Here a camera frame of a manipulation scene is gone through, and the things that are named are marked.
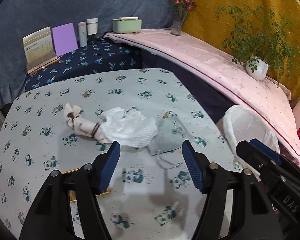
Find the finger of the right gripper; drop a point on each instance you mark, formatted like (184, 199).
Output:
(265, 148)
(252, 152)

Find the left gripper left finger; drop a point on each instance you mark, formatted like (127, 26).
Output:
(104, 166)

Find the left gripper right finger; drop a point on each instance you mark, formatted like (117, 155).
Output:
(199, 168)

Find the gold black cigarette box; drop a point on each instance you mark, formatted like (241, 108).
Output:
(83, 186)

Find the white textured paper towel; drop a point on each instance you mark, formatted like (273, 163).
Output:
(130, 128)

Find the white lined trash bin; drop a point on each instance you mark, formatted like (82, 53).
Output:
(241, 124)

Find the beige cloth roll with bands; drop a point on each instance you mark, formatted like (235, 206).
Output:
(82, 126)

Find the pink cloth cover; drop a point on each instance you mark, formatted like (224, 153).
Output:
(215, 67)

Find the dark blue patterned cloth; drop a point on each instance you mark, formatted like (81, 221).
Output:
(103, 56)

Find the green plant white pot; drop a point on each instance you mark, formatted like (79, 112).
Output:
(261, 35)

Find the purple notebook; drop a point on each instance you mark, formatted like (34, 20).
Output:
(64, 39)

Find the gold desk calendar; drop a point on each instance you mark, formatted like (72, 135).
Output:
(39, 50)

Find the tall white bottle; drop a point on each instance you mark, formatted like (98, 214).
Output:
(82, 33)

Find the green tissue box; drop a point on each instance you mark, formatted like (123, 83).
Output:
(123, 25)

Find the white jar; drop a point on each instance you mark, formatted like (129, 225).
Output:
(92, 26)

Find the glass vase red flowers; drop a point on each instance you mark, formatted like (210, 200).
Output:
(181, 8)

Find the blue grey sofa cover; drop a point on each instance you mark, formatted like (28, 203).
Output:
(19, 18)

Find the grey drawstring pouch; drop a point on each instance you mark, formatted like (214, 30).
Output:
(170, 137)

